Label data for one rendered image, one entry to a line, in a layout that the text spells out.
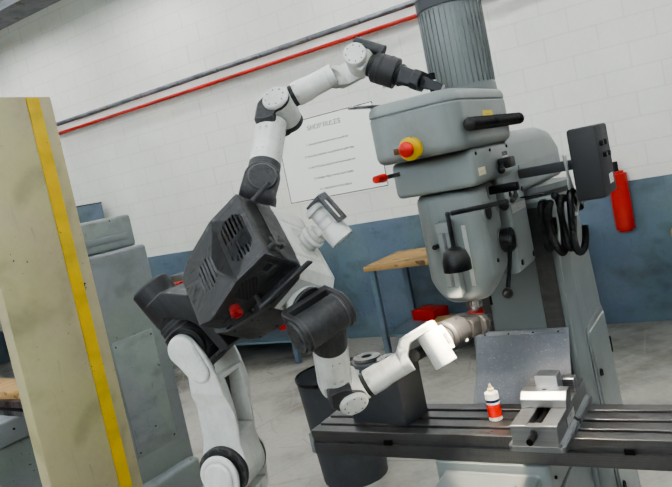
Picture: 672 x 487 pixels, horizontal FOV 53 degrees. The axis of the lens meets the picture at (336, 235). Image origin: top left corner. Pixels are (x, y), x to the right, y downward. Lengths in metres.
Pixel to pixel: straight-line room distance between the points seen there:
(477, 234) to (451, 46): 0.59
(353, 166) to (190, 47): 2.44
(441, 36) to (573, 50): 4.07
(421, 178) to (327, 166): 5.22
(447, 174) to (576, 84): 4.37
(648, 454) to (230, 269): 1.13
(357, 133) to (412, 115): 5.11
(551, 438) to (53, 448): 1.94
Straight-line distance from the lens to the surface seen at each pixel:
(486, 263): 1.90
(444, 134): 1.73
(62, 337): 3.01
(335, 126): 6.98
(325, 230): 1.69
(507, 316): 2.40
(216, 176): 7.94
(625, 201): 6.00
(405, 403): 2.15
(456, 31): 2.14
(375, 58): 1.98
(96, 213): 9.10
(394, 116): 1.78
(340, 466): 4.00
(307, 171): 7.20
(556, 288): 2.33
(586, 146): 2.07
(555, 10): 6.22
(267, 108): 1.96
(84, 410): 3.08
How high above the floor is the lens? 1.73
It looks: 5 degrees down
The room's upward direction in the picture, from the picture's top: 12 degrees counter-clockwise
